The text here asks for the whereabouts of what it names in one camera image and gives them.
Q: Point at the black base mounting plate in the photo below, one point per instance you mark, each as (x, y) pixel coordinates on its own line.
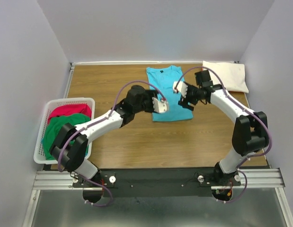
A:
(164, 182)

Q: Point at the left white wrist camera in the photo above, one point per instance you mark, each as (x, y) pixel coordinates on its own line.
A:
(160, 106)

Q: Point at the white plastic laundry basket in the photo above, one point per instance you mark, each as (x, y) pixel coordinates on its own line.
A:
(53, 109)

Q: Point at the red t shirt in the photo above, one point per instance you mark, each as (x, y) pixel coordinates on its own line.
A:
(67, 110)

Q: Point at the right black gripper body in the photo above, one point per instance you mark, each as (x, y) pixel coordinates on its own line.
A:
(193, 93)

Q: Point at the cyan polo t shirt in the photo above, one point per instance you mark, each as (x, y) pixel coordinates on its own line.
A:
(163, 79)

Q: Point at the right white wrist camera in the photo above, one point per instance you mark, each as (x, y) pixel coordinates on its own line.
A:
(180, 87)

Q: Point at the green t shirt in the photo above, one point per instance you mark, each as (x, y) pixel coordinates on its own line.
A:
(54, 127)

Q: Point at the aluminium frame rail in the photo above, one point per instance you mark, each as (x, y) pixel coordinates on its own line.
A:
(57, 201)

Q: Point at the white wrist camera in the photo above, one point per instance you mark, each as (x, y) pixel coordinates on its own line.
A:
(160, 106)
(180, 87)

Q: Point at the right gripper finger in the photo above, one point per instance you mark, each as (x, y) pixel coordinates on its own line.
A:
(183, 101)
(188, 106)

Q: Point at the folded white t shirt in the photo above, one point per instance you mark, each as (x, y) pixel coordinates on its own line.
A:
(231, 74)

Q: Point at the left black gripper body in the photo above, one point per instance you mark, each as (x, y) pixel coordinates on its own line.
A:
(148, 104)

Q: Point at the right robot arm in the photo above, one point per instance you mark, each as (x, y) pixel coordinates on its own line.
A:
(250, 133)

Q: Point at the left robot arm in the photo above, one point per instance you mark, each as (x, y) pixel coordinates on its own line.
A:
(70, 144)

